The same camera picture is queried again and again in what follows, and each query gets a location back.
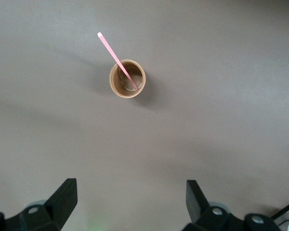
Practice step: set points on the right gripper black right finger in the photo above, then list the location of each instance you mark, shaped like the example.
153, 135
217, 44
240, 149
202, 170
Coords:
197, 204

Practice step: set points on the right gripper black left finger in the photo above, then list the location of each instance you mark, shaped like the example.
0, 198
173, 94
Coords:
62, 199

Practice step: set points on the pink chopstick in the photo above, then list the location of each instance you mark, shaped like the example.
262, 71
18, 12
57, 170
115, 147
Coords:
110, 51

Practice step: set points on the brown cardboard cup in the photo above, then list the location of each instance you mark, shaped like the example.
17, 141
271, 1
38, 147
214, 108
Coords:
118, 93

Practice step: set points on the brown table cover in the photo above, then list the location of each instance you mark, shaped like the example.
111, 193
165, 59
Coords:
207, 96

